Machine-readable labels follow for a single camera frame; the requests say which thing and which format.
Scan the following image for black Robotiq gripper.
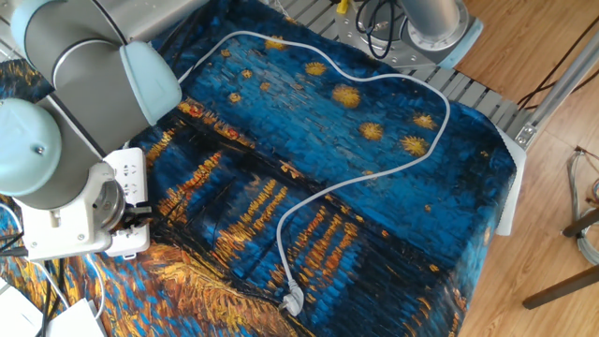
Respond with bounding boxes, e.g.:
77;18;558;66
122;201;154;231

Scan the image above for thin white power cord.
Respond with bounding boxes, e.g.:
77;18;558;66
0;203;108;320

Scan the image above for white power strip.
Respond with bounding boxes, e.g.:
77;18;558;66
101;147;152;261

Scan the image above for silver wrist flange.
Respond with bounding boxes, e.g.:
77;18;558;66
92;180;127;234

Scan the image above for white paper sheet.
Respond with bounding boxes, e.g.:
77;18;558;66
0;279;44;337
45;298;110;337

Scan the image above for blue starry night tablecloth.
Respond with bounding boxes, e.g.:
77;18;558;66
0;0;519;337

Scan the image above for dark wooden chair leg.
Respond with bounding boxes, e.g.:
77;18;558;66
521;266;599;310
561;208;599;238

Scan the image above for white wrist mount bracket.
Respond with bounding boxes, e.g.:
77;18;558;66
12;161;126;262

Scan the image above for white strip cord grey plug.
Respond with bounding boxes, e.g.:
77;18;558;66
176;30;451;317

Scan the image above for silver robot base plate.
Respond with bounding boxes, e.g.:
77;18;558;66
334;2;446;74

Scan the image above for dark floor cable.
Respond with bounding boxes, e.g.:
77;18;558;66
517;16;599;111

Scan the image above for aluminium frame beam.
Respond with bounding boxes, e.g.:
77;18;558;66
513;30;599;152

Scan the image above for grey coiled cable bundle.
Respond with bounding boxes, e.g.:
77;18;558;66
565;147;599;266

